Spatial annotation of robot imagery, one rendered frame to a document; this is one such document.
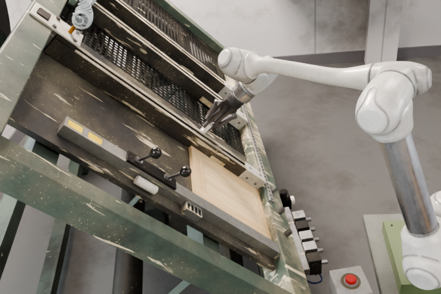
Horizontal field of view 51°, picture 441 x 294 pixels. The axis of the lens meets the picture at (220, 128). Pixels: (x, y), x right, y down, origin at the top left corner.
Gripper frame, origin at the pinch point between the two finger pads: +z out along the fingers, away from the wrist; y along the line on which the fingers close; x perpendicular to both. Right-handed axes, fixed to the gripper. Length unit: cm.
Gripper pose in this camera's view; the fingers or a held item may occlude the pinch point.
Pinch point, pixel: (205, 128)
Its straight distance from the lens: 195.8
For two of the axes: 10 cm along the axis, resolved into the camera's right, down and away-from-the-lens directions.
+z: -6.8, 6.4, 3.5
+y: -7.2, -5.2, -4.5
